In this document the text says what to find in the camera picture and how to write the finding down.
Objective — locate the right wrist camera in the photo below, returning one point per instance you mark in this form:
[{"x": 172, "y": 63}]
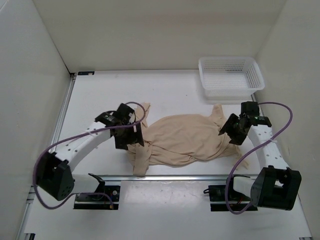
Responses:
[{"x": 249, "y": 108}]

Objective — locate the white plastic basket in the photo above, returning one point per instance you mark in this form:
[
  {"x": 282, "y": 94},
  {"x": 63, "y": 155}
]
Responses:
[{"x": 230, "y": 76}]

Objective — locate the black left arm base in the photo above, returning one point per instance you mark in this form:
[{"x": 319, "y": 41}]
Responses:
[{"x": 98, "y": 195}]

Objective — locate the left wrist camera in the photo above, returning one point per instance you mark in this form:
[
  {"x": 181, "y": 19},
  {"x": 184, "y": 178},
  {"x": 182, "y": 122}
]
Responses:
[{"x": 125, "y": 114}]

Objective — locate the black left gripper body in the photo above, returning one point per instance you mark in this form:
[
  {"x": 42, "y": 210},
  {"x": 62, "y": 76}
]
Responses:
[{"x": 125, "y": 130}]

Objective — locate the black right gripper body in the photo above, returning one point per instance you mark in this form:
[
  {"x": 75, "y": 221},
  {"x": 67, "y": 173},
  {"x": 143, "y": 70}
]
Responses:
[{"x": 237, "y": 125}]

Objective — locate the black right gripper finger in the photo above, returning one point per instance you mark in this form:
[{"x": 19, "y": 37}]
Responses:
[
  {"x": 230, "y": 127},
  {"x": 237, "y": 139}
]

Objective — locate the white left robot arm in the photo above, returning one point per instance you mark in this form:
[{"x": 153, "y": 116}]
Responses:
[{"x": 53, "y": 170}]

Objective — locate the beige trousers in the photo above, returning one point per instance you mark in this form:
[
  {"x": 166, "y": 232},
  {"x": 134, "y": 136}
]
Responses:
[{"x": 180, "y": 140}]

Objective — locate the aluminium table edge rail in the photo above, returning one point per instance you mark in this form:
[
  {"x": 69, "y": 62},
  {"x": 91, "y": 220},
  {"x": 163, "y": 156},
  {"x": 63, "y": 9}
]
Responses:
[{"x": 162, "y": 178}]

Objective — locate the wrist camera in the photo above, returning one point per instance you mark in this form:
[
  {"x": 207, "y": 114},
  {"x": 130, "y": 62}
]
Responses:
[
  {"x": 125, "y": 114},
  {"x": 249, "y": 108}
]

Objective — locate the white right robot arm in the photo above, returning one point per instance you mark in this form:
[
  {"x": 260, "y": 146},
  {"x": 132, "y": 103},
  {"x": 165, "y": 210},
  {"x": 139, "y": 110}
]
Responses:
[{"x": 277, "y": 185}]

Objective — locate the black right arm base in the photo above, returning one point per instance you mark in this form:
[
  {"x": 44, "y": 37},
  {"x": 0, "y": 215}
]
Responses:
[{"x": 216, "y": 193}]

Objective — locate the aluminium left side rail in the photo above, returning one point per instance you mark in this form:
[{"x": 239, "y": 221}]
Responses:
[{"x": 48, "y": 125}]

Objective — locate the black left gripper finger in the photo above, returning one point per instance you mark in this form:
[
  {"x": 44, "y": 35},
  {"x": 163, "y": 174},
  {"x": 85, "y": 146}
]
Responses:
[
  {"x": 136, "y": 135},
  {"x": 121, "y": 141}
]

